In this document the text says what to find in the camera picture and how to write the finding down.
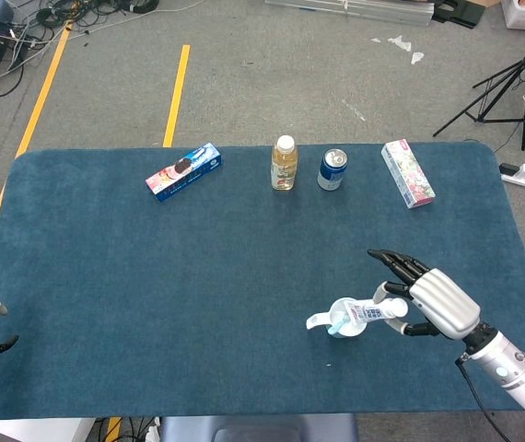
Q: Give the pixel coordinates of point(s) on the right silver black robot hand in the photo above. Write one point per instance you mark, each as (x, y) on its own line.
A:
(446, 299)

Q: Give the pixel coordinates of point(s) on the floral toothpaste tube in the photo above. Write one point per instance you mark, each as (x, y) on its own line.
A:
(373, 313)

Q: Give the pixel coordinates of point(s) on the light blue toothbrush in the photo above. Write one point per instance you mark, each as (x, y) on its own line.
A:
(334, 329)

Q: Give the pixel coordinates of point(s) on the white floral box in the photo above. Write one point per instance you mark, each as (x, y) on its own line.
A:
(410, 177)

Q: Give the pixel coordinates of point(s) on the yellow drink bottle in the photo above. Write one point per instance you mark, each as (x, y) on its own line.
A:
(284, 170)

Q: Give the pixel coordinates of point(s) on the blue soda can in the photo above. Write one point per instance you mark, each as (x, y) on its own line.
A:
(331, 175)

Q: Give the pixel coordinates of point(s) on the blue table mat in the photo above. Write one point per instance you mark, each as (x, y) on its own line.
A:
(152, 276)

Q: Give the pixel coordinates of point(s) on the blue grey seat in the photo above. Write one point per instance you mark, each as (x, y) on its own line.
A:
(258, 428)

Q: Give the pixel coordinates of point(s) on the white paper scrap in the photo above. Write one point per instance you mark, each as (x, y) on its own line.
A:
(400, 43)
(417, 57)

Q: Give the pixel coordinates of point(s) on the blue cookie box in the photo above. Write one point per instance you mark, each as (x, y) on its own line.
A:
(184, 172)

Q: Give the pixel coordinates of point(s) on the aluminium profile stack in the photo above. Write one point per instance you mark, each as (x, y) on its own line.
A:
(382, 11)

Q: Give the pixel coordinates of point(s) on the black metal bracket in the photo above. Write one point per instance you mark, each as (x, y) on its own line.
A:
(460, 14)

